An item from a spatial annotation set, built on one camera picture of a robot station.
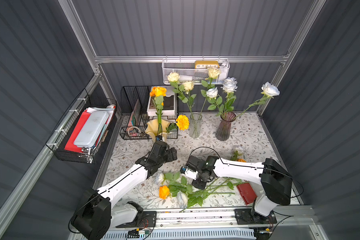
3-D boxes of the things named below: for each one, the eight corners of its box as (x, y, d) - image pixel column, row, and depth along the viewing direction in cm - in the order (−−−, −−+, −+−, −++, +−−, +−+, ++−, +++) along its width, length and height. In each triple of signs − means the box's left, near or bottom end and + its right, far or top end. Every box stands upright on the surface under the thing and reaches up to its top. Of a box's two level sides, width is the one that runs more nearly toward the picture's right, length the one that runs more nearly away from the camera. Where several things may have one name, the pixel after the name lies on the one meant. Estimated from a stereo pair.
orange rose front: (158, 199, 81) (157, 197, 78) (159, 186, 85) (159, 185, 83) (169, 199, 81) (169, 197, 78) (170, 186, 85) (170, 185, 82)
